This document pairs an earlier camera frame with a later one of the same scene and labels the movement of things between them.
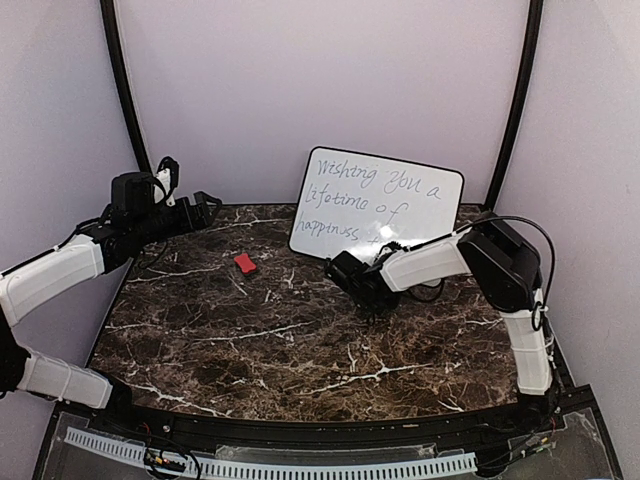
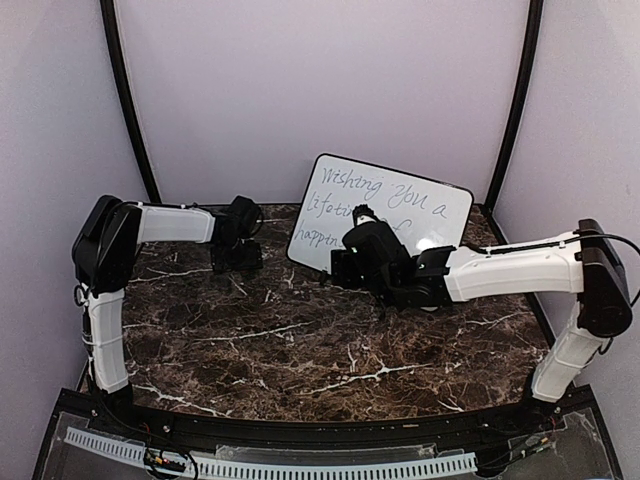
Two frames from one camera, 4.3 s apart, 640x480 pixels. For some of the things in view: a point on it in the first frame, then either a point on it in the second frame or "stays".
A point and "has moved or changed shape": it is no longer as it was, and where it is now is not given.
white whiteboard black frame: [352, 202] has moved or changed shape
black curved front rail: [526, 422] stays
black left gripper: [188, 223] to [252, 258]
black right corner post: [534, 25] stays
